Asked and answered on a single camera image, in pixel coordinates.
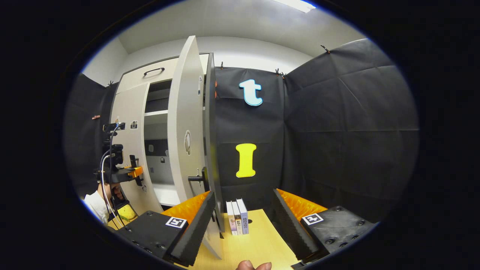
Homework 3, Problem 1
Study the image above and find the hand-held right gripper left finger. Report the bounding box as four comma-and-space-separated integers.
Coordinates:
115, 190, 216, 267

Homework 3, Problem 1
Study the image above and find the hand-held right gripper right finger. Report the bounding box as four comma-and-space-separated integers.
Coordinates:
272, 188, 377, 262

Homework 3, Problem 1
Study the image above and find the beige cabinet door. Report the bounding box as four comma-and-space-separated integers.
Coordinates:
110, 82, 164, 216
167, 35, 224, 260

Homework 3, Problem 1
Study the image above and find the beige double-door shoe cabinet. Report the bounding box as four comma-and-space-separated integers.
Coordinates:
109, 52, 226, 234

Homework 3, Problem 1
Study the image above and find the pinkish white book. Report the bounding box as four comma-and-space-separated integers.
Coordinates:
226, 201, 237, 236

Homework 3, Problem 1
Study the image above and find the yellow plush toy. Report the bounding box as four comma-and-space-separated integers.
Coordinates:
119, 204, 138, 221

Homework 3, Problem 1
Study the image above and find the blue purple book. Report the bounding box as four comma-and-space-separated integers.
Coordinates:
236, 198, 249, 235

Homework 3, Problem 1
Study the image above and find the black backdrop cloth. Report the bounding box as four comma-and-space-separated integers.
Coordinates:
64, 39, 420, 225

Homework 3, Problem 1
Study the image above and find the ceiling light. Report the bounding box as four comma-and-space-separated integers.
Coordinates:
272, 0, 316, 14

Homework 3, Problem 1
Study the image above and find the gripper camera cable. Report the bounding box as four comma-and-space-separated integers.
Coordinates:
99, 126, 126, 228

